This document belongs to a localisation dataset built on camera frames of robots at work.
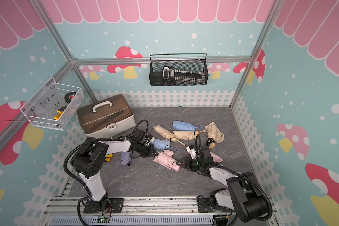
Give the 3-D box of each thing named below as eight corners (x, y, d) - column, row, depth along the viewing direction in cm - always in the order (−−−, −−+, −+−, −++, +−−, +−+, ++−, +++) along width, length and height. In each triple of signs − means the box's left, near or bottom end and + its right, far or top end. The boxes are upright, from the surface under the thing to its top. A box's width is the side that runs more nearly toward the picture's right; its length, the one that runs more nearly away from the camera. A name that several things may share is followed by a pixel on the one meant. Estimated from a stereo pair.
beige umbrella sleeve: (207, 143, 100) (208, 139, 97) (204, 125, 110) (205, 121, 107) (224, 143, 100) (226, 139, 97) (219, 125, 110) (221, 121, 107)
